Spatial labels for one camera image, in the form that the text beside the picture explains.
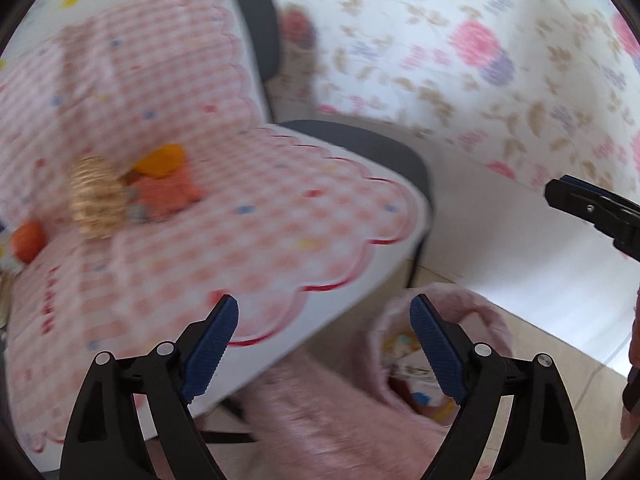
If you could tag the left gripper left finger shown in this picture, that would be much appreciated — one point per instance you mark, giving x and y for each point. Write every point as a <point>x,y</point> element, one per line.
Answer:
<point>202,345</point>

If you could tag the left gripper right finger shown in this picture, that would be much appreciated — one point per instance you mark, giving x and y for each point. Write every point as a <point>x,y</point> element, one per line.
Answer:
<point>442,344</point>

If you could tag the orange knit glove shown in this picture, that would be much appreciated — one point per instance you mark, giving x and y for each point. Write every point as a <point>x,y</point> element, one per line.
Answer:
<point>159,199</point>

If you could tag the woven bamboo ball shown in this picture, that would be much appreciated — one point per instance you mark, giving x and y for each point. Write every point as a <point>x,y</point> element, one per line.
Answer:
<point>98,198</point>

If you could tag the white paper bag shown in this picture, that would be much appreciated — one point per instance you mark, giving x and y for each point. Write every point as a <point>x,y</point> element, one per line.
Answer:
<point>10,264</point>

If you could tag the right hand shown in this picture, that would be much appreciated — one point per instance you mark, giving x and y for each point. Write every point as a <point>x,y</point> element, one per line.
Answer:
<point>629,423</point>

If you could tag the pink fuzzy trouser leg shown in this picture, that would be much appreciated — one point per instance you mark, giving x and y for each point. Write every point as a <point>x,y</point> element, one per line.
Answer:
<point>314,424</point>

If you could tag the pink gingham chair cover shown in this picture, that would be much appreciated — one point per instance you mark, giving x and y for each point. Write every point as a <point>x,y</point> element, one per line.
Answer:
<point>140,140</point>

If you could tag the stack of books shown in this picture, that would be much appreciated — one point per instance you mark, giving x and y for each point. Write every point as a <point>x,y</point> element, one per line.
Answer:
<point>7,279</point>

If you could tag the grey office chair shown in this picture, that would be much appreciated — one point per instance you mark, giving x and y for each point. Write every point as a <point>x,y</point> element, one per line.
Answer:
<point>360,145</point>

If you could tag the floral wall cloth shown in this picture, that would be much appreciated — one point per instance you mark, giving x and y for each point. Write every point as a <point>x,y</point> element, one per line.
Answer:
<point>531,89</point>

